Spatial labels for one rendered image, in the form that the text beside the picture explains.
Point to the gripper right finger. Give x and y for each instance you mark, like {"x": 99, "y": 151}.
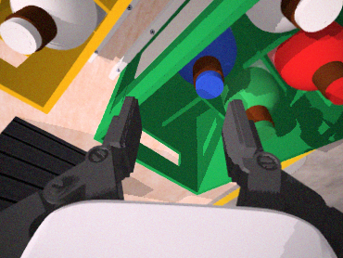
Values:
{"x": 268, "y": 186}

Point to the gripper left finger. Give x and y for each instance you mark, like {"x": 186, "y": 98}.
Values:
{"x": 92, "y": 179}

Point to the green crate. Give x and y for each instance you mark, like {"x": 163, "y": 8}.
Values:
{"x": 174, "y": 114}

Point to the red bottle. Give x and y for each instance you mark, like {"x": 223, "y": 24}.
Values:
{"x": 311, "y": 61}

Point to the white bottle with brown label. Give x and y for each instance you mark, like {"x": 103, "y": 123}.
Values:
{"x": 64, "y": 24}

